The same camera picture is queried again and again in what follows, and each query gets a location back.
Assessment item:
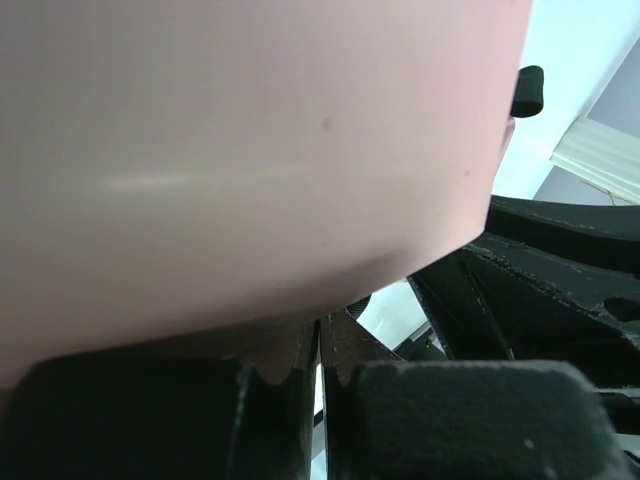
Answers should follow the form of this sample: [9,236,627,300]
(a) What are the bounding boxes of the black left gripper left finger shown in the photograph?
[1,324,318,479]

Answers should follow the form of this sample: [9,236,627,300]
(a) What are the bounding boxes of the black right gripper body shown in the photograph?
[409,196,639,434]

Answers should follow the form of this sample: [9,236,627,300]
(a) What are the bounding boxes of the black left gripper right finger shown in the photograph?
[319,314,625,479]

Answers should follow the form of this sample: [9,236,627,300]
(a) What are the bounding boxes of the pink wrapping paper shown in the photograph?
[1,1,531,387]

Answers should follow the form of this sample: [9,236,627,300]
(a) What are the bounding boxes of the black printed ribbon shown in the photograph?
[510,65,544,118]

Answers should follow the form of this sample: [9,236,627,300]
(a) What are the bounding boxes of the white ribbed ceramic vase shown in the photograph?
[550,117,639,205]

